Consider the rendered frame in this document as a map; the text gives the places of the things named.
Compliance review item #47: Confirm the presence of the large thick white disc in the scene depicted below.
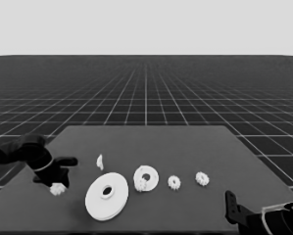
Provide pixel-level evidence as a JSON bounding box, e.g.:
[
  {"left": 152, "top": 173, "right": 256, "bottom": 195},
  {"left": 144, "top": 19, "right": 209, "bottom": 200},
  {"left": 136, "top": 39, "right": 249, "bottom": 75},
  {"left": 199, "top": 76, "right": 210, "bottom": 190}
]
[{"left": 84, "top": 171, "right": 129, "bottom": 222}]

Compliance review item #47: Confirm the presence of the small white T-shaped piece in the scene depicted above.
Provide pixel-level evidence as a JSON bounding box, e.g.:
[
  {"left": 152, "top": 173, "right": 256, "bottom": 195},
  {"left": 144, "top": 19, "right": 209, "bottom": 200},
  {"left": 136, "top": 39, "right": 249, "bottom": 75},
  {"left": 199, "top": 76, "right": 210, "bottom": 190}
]
[{"left": 96, "top": 154, "right": 105, "bottom": 171}]

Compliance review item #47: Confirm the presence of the white round carrier with pins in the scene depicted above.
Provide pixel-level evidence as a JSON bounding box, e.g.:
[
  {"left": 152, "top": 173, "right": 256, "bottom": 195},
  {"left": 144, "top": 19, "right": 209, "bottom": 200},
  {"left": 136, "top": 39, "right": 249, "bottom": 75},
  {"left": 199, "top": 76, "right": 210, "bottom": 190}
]
[{"left": 132, "top": 164, "right": 160, "bottom": 192}]

